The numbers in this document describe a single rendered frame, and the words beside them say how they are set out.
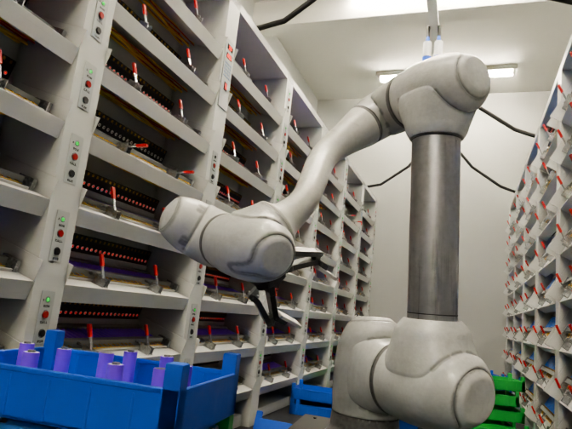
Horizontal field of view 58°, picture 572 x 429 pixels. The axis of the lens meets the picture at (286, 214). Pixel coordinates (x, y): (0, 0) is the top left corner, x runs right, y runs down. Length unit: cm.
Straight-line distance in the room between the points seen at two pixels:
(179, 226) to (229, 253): 14
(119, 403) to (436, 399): 60
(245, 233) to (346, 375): 51
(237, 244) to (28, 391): 35
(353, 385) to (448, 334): 26
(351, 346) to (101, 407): 71
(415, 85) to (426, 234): 31
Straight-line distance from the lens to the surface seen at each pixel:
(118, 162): 152
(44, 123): 132
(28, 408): 65
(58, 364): 74
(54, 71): 144
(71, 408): 62
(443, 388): 101
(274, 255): 80
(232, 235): 83
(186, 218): 93
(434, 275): 106
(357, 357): 117
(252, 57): 260
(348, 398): 121
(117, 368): 62
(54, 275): 134
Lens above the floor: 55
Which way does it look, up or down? 10 degrees up
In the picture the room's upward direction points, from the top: 6 degrees clockwise
